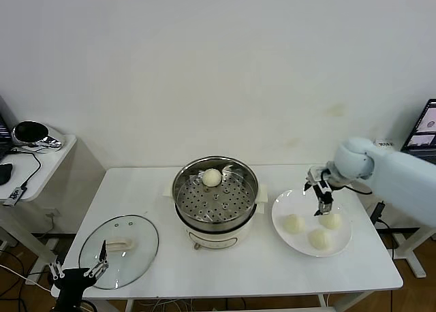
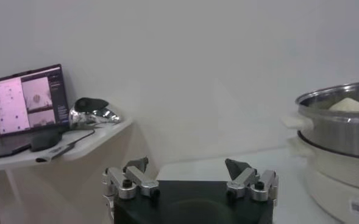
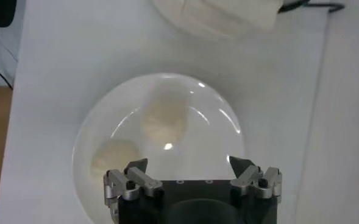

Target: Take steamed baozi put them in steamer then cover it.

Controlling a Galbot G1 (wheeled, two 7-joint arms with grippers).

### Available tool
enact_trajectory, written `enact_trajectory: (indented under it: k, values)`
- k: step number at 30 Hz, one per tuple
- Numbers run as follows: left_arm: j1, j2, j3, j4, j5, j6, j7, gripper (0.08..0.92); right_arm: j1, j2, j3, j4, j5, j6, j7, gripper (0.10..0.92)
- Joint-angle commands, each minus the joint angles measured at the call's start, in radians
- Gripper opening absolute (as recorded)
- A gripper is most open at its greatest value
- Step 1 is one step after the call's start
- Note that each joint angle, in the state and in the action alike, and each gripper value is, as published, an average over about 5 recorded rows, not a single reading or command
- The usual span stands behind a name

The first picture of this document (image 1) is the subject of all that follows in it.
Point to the chrome and black headset device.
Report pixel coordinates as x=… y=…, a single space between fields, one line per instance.
x=30 y=133

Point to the white wall socket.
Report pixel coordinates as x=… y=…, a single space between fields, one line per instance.
x=51 y=212

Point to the black computer mouse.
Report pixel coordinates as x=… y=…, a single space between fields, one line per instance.
x=6 y=174

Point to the white steamed baozi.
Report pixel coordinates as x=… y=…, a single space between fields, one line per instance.
x=331 y=221
x=212 y=178
x=294 y=224
x=319 y=239

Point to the white electric cooking pot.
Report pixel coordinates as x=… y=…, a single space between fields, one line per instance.
x=218 y=240

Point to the open dark grey laptop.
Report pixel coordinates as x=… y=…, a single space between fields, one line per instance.
x=425 y=121
x=2 y=138

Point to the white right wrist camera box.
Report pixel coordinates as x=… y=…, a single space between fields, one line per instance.
x=315 y=173

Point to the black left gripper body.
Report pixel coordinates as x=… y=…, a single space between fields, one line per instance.
x=73 y=281

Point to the white table leg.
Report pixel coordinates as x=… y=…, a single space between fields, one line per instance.
x=129 y=306
x=324 y=300

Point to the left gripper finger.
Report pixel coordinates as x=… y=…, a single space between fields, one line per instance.
x=101 y=254
x=57 y=272

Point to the white side table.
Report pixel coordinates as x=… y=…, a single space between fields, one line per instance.
x=413 y=257
x=51 y=169

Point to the white round plate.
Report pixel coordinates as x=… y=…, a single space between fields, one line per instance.
x=282 y=206

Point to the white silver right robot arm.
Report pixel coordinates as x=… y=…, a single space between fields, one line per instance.
x=402 y=175

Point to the stainless steel steamer basket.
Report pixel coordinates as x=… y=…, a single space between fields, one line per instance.
x=231 y=206

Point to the grey usb hub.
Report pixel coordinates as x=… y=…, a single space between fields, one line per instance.
x=15 y=195

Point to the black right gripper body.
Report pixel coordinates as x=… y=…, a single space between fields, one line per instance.
x=327 y=182

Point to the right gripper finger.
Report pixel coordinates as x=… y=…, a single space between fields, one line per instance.
x=308 y=185
x=325 y=201

